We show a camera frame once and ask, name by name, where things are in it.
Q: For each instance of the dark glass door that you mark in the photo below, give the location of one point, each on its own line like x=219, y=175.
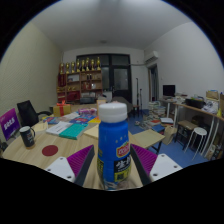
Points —
x=116, y=76

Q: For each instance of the wooden trophy shelf unit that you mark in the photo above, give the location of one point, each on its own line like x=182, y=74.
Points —
x=83, y=83

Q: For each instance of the purple sign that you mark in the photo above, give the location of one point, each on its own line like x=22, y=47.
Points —
x=9, y=124

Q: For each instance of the blue white-capped drink bottle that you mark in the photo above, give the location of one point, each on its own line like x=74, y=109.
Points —
x=113, y=140

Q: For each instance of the brown wooden stool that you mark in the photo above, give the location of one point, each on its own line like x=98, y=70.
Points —
x=186, y=125

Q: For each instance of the flat round red coaster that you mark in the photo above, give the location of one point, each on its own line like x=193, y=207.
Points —
x=50, y=150

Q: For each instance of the black mug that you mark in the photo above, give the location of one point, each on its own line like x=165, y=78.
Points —
x=28, y=137

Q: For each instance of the black microphone stand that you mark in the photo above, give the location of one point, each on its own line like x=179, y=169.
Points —
x=137, y=93

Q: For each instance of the orange book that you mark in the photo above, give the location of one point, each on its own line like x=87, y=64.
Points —
x=95, y=120

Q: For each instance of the black computer monitor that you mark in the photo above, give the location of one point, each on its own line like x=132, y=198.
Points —
x=169, y=90

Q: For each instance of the white round stool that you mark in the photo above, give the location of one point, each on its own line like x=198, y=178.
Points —
x=199, y=131

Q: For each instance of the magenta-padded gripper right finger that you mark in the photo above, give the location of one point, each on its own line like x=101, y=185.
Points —
x=165, y=166

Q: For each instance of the pink packet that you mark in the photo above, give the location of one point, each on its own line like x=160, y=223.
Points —
x=87, y=111

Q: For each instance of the teal book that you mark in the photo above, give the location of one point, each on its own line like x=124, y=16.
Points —
x=73, y=131

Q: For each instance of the yellow red-ribboned gift box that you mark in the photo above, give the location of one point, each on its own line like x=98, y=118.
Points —
x=62, y=110

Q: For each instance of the blue magazine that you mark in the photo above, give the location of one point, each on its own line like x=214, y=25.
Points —
x=81, y=119
x=51, y=120

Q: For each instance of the long wooden desk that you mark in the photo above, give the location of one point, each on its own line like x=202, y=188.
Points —
x=200, y=111

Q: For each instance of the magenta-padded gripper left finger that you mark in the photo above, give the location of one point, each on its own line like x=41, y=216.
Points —
x=60, y=166

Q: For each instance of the orange standing box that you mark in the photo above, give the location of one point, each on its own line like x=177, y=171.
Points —
x=101, y=101

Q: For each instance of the beige notebook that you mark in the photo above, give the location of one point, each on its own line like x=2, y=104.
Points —
x=40, y=127

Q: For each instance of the white air conditioner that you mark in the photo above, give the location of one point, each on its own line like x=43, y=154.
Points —
x=151, y=56

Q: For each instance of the black office chair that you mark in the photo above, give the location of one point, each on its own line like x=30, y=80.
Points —
x=27, y=113

